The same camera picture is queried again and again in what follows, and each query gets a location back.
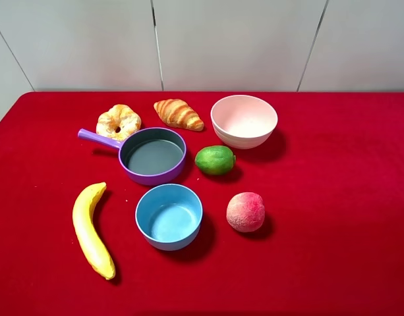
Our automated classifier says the pink peach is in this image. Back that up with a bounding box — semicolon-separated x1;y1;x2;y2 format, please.
226;192;266;232

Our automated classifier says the green lime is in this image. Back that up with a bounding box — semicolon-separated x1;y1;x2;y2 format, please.
194;145;236;175

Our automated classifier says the purple toy pan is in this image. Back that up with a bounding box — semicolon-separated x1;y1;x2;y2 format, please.
78;127;187;186

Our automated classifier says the croissant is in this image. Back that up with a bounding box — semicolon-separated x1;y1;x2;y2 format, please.
154;99;204;132

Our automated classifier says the pink bowl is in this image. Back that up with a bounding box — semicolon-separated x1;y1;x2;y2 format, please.
210;95;278;149

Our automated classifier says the blue bowl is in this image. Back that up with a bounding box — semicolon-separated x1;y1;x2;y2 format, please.
135;183;204;251

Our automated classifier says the yellow banana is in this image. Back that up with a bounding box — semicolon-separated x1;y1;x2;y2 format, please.
72;182;116;280

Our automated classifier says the twisted ring bread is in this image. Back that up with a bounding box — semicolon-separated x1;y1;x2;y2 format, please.
96;104;142;141

